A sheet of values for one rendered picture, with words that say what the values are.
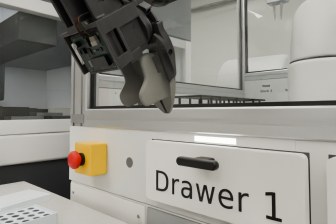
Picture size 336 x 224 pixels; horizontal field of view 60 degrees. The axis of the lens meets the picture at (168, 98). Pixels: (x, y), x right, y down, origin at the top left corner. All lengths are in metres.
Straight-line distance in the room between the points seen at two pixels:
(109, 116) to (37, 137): 0.53
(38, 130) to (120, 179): 0.56
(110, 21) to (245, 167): 0.27
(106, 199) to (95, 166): 0.09
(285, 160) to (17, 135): 0.93
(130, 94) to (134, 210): 0.33
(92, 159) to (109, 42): 0.42
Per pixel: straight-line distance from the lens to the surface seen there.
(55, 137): 1.20
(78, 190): 0.83
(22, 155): 1.15
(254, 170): 0.44
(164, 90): 0.37
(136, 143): 0.62
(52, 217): 0.60
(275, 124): 0.44
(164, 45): 0.34
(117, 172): 0.68
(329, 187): 0.41
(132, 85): 0.38
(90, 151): 0.68
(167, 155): 0.53
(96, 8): 0.32
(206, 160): 0.43
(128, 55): 0.31
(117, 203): 0.69
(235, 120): 0.47
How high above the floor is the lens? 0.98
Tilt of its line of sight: 3 degrees up
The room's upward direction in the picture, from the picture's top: straight up
